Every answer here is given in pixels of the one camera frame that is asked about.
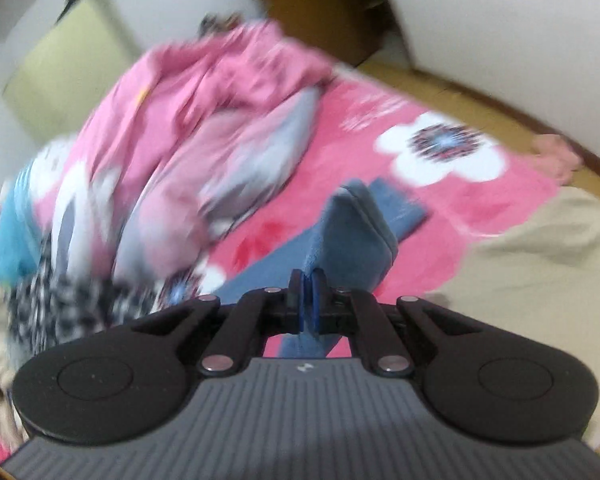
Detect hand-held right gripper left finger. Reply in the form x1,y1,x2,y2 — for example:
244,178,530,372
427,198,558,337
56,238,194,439
130,269,312,378

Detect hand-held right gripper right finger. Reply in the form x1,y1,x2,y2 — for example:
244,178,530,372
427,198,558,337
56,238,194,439
310,269,485,379

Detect blue denim jeans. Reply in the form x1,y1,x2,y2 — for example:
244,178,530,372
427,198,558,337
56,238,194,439
214,177,429,361

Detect pink floral blanket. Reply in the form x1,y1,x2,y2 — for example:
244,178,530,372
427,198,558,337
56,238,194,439
30,67,563,311

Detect folded beige garment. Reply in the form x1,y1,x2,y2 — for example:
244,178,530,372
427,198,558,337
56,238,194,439
425,185,600,453

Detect pink duvet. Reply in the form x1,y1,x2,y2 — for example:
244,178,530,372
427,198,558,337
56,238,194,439
75,19,342,281

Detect black white plaid shirt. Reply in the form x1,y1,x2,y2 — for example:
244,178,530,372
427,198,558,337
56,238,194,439
4,237,158,363

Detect pink slipper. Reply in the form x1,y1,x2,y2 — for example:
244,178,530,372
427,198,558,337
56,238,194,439
531,133,584,184

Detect blue striped pillow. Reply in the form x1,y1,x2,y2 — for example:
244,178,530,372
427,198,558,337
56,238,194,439
0,159,47,283

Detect brown wooden door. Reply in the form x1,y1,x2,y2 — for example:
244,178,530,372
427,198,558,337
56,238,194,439
237,0,412,67

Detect pale yellow cabinet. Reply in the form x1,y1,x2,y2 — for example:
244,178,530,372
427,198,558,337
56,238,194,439
1,0,147,137

